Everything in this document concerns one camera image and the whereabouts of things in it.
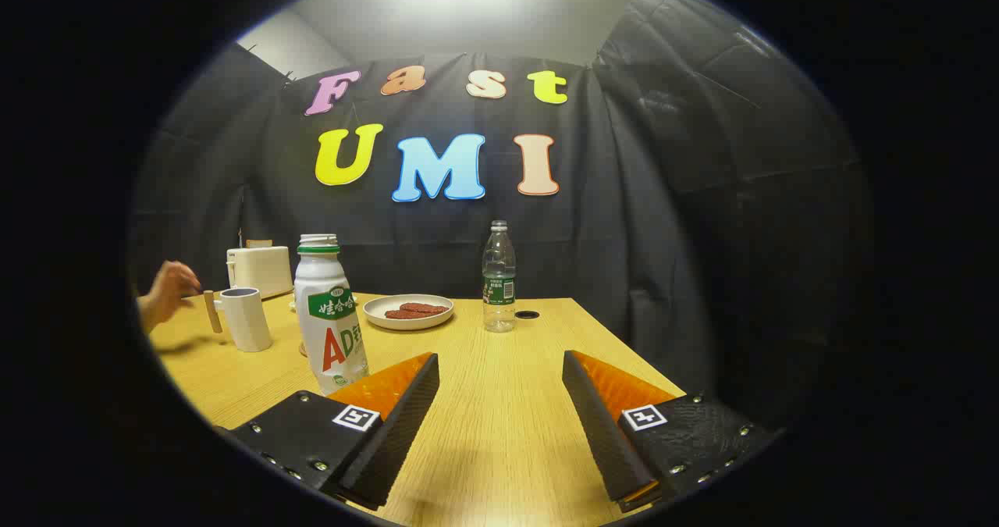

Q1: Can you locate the cream toaster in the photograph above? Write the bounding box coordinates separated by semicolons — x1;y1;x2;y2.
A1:
226;244;294;300

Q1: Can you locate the white juice bottle green label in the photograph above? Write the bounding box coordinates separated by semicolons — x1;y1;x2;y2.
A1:
294;234;370;396

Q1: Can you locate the white cup with wooden handle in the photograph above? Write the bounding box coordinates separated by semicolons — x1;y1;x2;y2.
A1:
203;287;273;353

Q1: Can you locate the white round plate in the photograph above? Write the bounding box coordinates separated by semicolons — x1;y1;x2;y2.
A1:
363;294;455;331

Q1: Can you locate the wooden table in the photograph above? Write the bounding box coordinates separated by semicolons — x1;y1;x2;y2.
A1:
148;293;688;527

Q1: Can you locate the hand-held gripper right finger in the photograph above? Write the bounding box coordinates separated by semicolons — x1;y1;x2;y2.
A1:
562;350;781;512

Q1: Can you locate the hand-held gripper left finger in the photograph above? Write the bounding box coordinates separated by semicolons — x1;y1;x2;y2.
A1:
215;353;440;511

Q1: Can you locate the clear plastic water bottle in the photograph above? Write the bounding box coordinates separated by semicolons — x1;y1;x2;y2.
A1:
482;220;517;333

